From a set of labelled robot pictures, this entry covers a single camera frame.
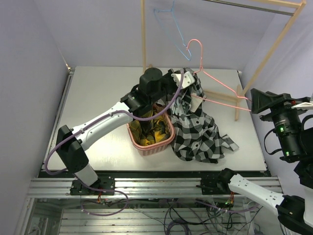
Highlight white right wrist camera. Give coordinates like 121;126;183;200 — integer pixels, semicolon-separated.
291;97;313;110

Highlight yellow plaid shirt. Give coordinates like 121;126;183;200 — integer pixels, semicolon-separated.
129;114;171;146

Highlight loose cables under table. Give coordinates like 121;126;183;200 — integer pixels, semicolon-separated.
80;188;269;235

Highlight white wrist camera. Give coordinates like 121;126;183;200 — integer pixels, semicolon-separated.
291;97;313;110
171;71;196;89

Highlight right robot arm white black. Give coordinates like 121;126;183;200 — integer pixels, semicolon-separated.
213;88;313;235

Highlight pink wire hanger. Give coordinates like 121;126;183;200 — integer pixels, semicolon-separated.
186;38;254;112

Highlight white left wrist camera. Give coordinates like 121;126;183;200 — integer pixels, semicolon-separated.
171;71;196;89

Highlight pink plastic laundry basket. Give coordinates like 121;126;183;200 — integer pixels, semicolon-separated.
126;113;175;156

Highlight blue wire hanger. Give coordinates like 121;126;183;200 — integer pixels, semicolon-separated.
153;0;192;61

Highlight aluminium rail base frame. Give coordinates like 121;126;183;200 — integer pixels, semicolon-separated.
14;67;294;235

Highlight wooden clothes rack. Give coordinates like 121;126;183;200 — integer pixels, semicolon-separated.
140;0;307;121

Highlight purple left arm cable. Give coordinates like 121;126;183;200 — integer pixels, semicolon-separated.
44;68;185;194

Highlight black white checkered shirt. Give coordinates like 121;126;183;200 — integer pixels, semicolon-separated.
167;75;239;164

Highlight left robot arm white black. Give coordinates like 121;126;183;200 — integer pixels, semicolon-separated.
56;68;195;190

